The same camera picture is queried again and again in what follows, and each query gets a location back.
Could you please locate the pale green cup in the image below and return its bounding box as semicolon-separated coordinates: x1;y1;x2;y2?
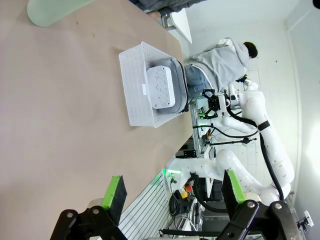
26;0;97;28

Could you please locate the white perforated plastic basket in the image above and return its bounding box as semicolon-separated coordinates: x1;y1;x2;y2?
118;41;190;129

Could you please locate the red yellow emergency stop button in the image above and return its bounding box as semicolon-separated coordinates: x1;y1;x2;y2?
183;183;195;198

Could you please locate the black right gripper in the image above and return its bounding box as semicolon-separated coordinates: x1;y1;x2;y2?
202;88;223;119

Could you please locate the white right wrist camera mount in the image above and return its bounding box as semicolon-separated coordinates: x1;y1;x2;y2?
223;84;242;111

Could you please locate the small white wall bracket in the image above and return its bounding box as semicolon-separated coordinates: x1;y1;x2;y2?
298;211;313;232

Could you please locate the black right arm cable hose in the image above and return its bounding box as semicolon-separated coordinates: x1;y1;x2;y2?
189;109;286;215

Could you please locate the black boom rod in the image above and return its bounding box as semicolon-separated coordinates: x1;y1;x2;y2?
209;136;258;147

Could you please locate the person in light gray hoodie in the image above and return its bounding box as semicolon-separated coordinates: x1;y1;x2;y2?
184;37;259;101

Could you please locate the white power strip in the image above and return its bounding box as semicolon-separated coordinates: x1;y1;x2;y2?
146;65;176;110

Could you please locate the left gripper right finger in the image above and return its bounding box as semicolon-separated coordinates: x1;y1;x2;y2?
217;169;301;240

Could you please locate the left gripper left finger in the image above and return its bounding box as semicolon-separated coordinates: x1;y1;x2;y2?
49;174;129;240

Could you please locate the person in dark gray jacket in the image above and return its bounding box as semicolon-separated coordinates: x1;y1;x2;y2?
129;0;201;13

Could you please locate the person's right hand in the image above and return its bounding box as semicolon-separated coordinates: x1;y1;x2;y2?
147;10;165;19

